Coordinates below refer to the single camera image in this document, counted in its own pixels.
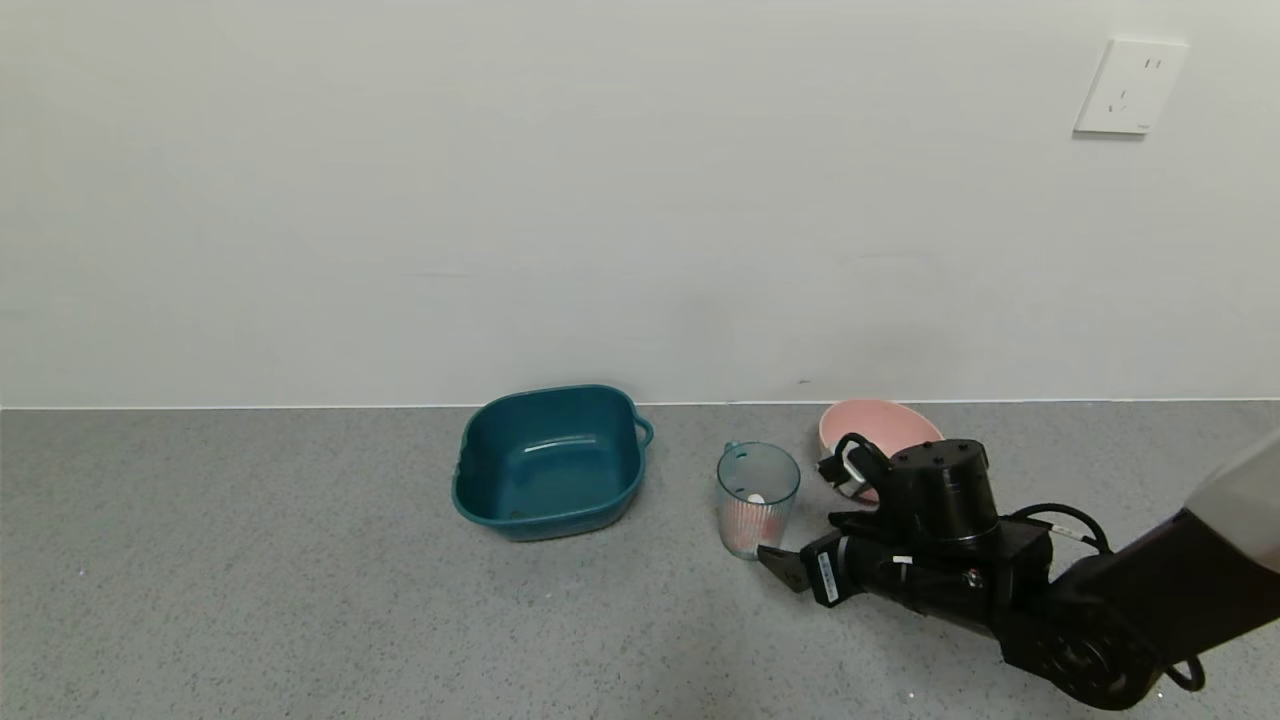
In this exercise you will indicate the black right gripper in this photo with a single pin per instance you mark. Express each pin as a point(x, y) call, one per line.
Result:
point(826, 577)

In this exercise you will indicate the clear ribbed plastic cup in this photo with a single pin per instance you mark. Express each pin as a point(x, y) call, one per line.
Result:
point(742, 470)

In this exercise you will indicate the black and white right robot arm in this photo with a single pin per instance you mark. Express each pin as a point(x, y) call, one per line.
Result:
point(1150, 590)

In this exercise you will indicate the pink plastic bowl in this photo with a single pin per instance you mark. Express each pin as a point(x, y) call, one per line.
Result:
point(880, 420)

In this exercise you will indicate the teal plastic square basin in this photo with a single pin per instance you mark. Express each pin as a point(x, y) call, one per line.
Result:
point(545, 470)

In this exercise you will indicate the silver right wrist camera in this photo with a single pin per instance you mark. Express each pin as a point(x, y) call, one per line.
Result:
point(850, 480)

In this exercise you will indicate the white wall power outlet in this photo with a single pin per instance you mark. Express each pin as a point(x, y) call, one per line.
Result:
point(1130, 88)

